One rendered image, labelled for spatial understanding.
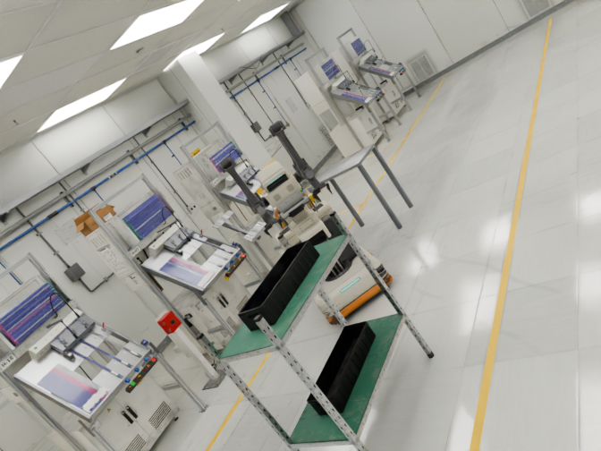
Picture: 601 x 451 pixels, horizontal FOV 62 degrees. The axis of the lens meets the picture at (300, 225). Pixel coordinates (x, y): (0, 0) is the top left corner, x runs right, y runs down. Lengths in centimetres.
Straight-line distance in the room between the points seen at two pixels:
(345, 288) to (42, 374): 240
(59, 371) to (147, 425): 86
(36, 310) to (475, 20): 933
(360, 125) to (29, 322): 620
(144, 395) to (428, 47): 902
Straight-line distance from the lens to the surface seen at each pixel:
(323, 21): 1197
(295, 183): 382
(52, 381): 432
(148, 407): 467
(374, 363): 281
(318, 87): 893
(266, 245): 606
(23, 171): 663
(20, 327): 446
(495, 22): 1111
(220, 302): 525
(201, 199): 621
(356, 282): 402
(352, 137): 898
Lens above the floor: 182
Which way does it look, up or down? 14 degrees down
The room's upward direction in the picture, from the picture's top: 36 degrees counter-clockwise
